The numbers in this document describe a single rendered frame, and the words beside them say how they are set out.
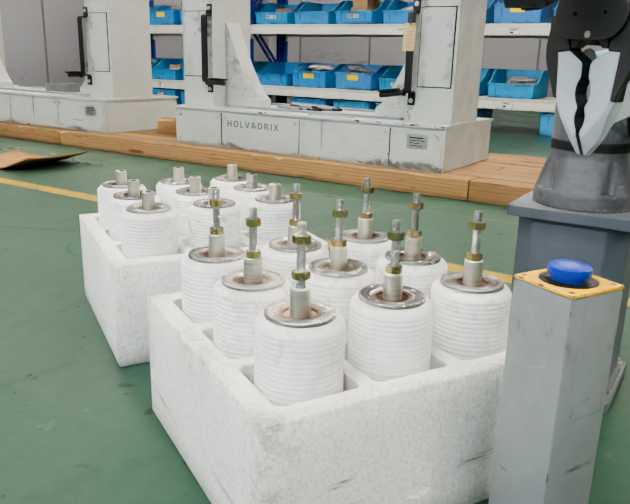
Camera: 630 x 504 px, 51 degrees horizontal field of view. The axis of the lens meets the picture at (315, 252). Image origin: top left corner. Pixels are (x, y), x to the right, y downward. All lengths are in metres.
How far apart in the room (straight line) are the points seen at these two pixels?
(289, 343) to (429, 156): 2.12
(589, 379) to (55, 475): 0.64
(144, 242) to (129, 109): 2.87
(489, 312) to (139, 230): 0.61
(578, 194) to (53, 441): 0.82
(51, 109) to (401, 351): 3.66
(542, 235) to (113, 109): 3.12
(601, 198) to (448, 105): 1.75
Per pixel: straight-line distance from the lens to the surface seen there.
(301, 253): 0.67
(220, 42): 3.45
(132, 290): 1.14
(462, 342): 0.81
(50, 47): 8.15
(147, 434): 0.99
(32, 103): 4.37
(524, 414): 0.70
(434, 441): 0.77
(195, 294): 0.88
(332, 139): 2.93
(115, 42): 3.93
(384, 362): 0.74
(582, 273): 0.65
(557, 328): 0.64
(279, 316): 0.68
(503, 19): 5.43
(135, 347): 1.17
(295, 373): 0.67
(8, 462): 0.98
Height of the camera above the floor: 0.51
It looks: 16 degrees down
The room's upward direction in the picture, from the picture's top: 2 degrees clockwise
